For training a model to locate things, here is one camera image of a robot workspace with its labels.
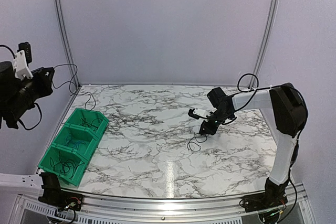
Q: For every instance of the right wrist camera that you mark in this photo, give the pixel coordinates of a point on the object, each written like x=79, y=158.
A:
x=199, y=114

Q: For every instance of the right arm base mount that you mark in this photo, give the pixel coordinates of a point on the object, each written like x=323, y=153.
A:
x=273, y=196

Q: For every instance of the middle green storage bin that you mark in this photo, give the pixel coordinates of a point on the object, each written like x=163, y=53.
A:
x=77, y=141

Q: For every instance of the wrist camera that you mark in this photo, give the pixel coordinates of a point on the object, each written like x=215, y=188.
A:
x=199, y=114
x=21, y=61

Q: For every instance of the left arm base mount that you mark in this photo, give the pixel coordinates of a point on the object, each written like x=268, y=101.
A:
x=55, y=196

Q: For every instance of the green storage bin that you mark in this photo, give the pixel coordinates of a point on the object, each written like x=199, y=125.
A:
x=67, y=165
x=77, y=141
x=90, y=120

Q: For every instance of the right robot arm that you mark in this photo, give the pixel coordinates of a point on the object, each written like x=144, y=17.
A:
x=290, y=116

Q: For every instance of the far green storage bin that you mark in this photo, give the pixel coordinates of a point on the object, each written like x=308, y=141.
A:
x=90, y=120

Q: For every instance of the front aluminium rail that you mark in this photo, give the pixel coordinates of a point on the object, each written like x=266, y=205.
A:
x=112, y=209

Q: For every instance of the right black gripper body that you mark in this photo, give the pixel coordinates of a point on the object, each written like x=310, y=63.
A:
x=212, y=129

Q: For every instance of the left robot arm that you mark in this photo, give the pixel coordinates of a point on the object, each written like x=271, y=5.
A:
x=17, y=97

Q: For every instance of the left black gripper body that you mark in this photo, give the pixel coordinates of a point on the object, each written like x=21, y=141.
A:
x=43, y=89

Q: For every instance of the near green storage bin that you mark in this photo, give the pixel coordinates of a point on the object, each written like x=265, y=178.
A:
x=67, y=165

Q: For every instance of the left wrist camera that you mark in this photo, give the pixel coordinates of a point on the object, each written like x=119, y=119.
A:
x=21, y=61

